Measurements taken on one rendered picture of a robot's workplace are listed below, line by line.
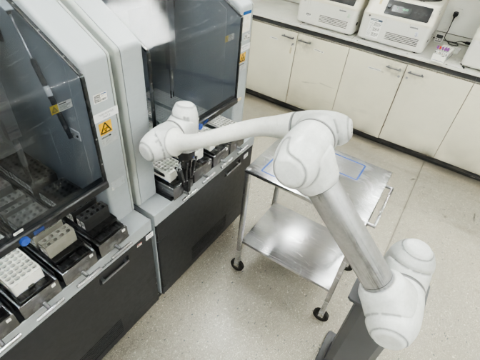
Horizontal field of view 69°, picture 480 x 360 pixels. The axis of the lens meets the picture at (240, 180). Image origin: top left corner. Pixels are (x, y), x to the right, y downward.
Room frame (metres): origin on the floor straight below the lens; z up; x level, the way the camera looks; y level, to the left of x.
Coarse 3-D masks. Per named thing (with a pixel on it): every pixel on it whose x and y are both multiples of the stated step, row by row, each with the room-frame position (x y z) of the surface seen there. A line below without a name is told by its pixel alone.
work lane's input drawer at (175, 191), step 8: (176, 176) 1.20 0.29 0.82; (192, 176) 1.25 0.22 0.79; (160, 184) 1.17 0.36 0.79; (168, 184) 1.16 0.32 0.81; (176, 184) 1.16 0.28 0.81; (192, 184) 1.25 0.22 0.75; (168, 192) 1.15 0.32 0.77; (176, 192) 1.15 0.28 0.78; (184, 192) 1.18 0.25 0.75; (192, 192) 1.19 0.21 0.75; (184, 200) 1.13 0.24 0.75
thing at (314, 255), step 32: (256, 160) 1.40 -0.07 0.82; (352, 160) 1.49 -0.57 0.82; (288, 192) 1.20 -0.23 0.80; (352, 192) 1.23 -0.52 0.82; (256, 224) 1.47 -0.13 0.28; (288, 224) 1.49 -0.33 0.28; (320, 224) 1.52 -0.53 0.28; (288, 256) 1.25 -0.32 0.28; (320, 256) 1.27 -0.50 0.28; (320, 320) 1.04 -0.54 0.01
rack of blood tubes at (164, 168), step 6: (156, 162) 1.24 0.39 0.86; (162, 162) 1.25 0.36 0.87; (168, 162) 1.25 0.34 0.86; (174, 162) 1.26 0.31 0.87; (156, 168) 1.20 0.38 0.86; (162, 168) 1.21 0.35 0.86; (168, 168) 1.22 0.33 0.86; (156, 174) 1.21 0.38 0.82; (162, 174) 1.23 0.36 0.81; (168, 174) 1.17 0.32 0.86; (174, 174) 1.20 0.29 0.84; (168, 180) 1.17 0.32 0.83
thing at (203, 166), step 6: (204, 156) 1.39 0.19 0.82; (198, 162) 1.33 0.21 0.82; (204, 162) 1.35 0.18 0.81; (210, 162) 1.38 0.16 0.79; (198, 168) 1.31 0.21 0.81; (204, 168) 1.34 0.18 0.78; (210, 168) 1.38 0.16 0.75; (198, 174) 1.30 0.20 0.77; (204, 174) 1.32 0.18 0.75; (204, 180) 1.28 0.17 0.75
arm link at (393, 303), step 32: (320, 128) 0.84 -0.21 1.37; (288, 160) 0.72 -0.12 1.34; (320, 160) 0.74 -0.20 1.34; (320, 192) 0.72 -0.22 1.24; (352, 224) 0.70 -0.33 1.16; (352, 256) 0.67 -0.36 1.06; (384, 288) 0.63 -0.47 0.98; (416, 288) 0.67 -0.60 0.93; (384, 320) 0.55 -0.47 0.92; (416, 320) 0.57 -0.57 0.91
